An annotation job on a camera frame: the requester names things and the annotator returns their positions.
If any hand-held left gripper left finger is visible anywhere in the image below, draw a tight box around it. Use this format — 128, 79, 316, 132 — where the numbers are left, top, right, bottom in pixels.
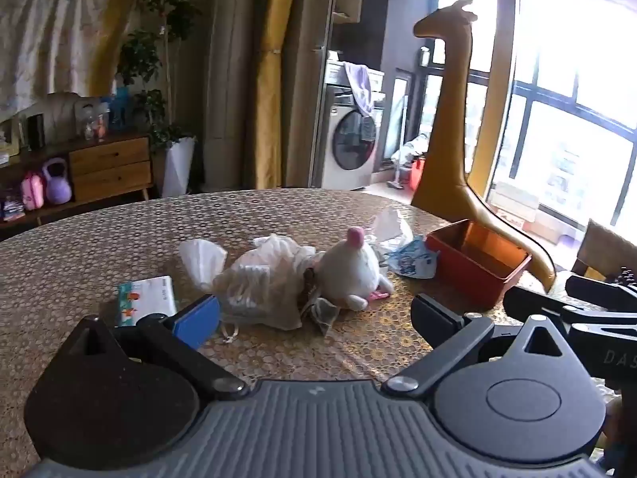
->
64, 294, 250, 402

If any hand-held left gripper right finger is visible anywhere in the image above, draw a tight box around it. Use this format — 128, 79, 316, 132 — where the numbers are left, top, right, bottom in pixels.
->
381, 293, 573, 400

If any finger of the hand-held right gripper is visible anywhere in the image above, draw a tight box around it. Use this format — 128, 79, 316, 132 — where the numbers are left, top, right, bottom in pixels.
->
502, 285, 605, 332
565, 274, 637, 312

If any red box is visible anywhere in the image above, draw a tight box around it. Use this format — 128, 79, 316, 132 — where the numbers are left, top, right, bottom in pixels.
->
424, 219, 532, 310

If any white gauze cloth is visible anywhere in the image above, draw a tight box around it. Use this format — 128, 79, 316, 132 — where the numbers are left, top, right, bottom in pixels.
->
179, 239, 229, 293

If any blue white packet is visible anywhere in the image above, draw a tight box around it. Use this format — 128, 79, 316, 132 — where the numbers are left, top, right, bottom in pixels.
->
385, 236, 440, 278

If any clear plastic bag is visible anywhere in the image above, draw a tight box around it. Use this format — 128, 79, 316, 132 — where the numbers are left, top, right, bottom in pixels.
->
213, 234, 320, 332

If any white tissue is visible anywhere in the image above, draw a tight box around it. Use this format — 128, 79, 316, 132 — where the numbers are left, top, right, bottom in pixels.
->
372, 208, 415, 256

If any white plush mouse toy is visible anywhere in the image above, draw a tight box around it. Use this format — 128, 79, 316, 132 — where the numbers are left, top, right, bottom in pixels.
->
313, 226, 397, 312

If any wooden chair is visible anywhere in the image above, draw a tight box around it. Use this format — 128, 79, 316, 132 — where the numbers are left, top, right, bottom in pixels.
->
571, 219, 637, 280

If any white teal tissue pack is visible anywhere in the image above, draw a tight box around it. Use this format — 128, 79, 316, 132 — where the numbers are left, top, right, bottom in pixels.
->
117, 276, 178, 328

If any cardboard box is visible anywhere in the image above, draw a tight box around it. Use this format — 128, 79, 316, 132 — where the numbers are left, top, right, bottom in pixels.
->
489, 180, 541, 231

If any small mesh pouch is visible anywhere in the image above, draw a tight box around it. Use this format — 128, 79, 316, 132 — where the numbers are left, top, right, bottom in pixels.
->
297, 268, 342, 337

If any red bucket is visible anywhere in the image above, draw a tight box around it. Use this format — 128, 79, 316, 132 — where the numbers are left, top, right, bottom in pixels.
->
408, 157, 427, 191

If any white angular planter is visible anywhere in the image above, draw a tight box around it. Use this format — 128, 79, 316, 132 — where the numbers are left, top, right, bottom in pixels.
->
160, 137, 196, 198

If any black framed window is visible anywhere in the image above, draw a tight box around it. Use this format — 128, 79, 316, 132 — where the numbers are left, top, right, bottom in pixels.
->
432, 0, 637, 241

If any tall brown giraffe statue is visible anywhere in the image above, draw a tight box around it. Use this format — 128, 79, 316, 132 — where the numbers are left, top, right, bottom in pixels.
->
410, 0, 557, 294

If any white bag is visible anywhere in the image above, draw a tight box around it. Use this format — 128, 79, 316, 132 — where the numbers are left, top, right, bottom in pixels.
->
392, 133, 430, 171

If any wooden drawer cabinet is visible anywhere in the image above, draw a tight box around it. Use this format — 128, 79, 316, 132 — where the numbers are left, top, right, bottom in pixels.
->
0, 131, 156, 232

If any purple kettlebell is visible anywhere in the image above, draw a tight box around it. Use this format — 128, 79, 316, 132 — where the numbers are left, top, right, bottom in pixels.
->
42, 158, 73, 205

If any white washing machine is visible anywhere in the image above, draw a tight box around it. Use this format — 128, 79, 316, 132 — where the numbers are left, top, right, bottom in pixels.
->
311, 62, 386, 191

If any pink bag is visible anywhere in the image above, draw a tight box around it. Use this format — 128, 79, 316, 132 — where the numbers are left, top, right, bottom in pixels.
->
21, 172, 45, 211

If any blue bottle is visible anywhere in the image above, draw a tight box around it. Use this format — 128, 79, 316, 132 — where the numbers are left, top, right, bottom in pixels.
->
112, 84, 131, 128

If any glass jar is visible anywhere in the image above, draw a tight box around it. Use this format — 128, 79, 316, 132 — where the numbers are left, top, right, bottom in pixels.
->
74, 100, 111, 141

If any beige standing air conditioner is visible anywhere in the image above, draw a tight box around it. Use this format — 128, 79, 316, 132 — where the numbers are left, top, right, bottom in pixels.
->
203, 0, 260, 193

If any purple cloth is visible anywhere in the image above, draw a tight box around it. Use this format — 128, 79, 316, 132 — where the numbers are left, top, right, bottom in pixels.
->
344, 62, 375, 116

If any black speaker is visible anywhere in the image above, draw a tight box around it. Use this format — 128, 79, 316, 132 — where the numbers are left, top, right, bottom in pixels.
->
27, 114, 46, 151

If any yellow curtain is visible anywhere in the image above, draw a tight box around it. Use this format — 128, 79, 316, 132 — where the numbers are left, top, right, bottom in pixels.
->
253, 0, 303, 191

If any green potted plant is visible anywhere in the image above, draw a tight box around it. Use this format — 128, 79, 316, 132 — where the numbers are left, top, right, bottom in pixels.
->
116, 0, 201, 151

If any white hanging sheet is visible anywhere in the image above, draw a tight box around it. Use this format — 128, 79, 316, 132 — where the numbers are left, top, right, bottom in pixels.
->
0, 0, 109, 111

